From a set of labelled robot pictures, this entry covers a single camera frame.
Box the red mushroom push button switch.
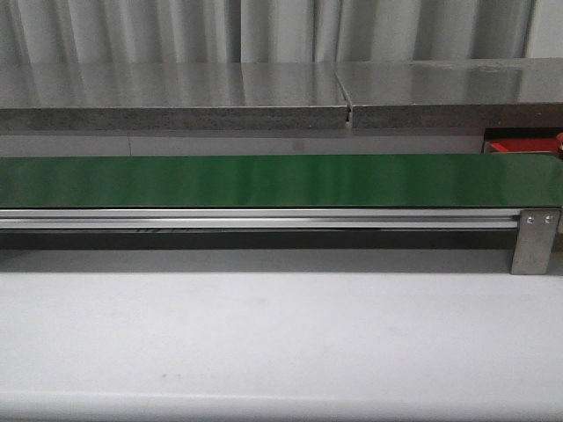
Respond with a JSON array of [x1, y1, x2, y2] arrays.
[[556, 132, 563, 159]]

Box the grey stone counter slab left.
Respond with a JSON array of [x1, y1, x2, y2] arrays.
[[1, 63, 348, 132]]

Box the grey stone counter slab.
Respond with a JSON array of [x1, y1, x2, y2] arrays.
[[1, 63, 348, 132], [335, 58, 562, 129]]

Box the red plastic tray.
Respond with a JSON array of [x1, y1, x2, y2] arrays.
[[484, 138, 559, 157]]

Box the green conveyor belt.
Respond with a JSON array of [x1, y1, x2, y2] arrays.
[[1, 153, 562, 208]]

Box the grey stone counter slab right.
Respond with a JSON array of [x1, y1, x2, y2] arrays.
[[335, 58, 562, 129]]

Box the grey curtain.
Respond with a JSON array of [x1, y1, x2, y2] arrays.
[[1, 1, 562, 63]]

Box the steel conveyor support bracket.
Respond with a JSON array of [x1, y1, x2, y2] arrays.
[[510, 208, 561, 275]]

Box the aluminium conveyor frame rail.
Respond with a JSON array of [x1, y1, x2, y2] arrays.
[[0, 207, 563, 234]]

